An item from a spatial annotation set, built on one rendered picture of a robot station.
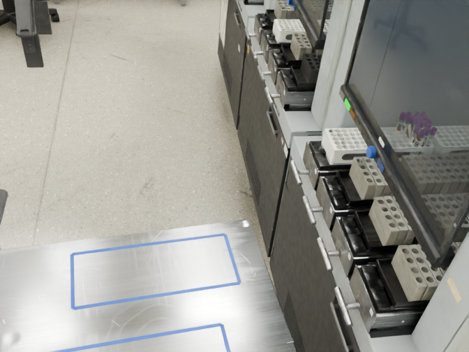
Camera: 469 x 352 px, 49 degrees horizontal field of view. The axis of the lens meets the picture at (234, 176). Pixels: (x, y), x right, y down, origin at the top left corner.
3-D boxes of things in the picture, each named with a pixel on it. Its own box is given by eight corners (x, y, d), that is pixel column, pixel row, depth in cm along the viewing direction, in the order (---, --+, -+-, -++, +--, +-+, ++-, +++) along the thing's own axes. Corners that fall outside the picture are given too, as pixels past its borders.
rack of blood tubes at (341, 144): (414, 142, 156) (421, 126, 152) (428, 164, 148) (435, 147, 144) (319, 145, 151) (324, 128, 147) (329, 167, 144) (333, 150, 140)
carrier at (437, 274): (438, 302, 110) (448, 286, 106) (429, 303, 110) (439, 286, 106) (417, 260, 118) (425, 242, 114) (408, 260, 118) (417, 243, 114)
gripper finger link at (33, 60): (38, 31, 94) (37, 33, 94) (44, 66, 99) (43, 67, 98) (20, 31, 94) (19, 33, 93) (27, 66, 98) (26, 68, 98)
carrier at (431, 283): (429, 304, 109) (438, 286, 105) (420, 304, 109) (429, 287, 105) (407, 261, 118) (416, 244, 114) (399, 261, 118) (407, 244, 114)
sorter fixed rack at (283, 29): (343, 34, 208) (347, 19, 204) (351, 46, 200) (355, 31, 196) (271, 33, 203) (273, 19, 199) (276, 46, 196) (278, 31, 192)
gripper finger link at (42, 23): (31, 1, 103) (31, 0, 104) (37, 34, 108) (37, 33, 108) (46, 2, 104) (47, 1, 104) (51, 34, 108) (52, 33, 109)
